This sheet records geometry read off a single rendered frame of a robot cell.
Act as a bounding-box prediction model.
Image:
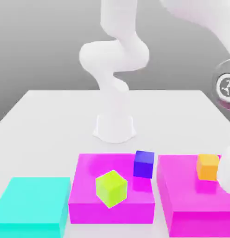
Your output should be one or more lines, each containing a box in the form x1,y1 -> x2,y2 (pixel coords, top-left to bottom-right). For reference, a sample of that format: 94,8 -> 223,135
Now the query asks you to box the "large cyan box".
0,176 -> 72,238

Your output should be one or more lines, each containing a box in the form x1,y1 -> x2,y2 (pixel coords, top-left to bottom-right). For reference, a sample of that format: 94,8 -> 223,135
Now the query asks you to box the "small orange cube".
196,153 -> 220,182

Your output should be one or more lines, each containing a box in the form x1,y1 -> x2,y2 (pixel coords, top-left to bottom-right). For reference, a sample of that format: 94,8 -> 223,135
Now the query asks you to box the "large magenta box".
68,153 -> 156,225
156,154 -> 230,238

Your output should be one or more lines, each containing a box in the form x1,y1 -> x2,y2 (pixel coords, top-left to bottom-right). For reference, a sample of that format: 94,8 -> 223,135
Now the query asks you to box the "small yellow-green cube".
95,169 -> 128,209

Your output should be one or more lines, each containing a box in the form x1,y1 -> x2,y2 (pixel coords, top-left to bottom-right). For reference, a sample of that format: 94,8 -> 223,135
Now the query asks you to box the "small blue cube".
133,150 -> 155,179

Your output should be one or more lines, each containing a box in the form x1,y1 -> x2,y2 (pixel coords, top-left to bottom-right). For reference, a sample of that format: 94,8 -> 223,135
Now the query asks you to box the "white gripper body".
217,145 -> 230,194

